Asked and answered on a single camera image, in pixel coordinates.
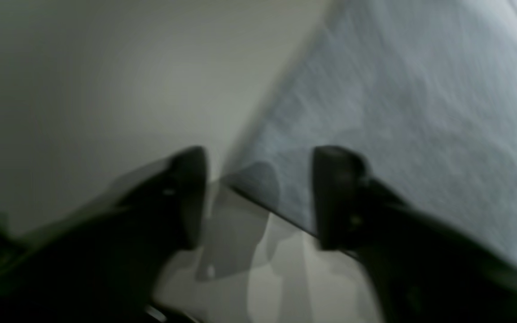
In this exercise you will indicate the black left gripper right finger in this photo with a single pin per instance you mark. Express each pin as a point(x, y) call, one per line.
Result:
point(422, 270)

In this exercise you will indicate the grey T-shirt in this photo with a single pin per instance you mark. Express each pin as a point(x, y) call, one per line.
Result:
point(426, 90)

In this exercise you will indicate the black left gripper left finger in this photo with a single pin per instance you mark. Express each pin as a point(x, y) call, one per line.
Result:
point(104, 269)

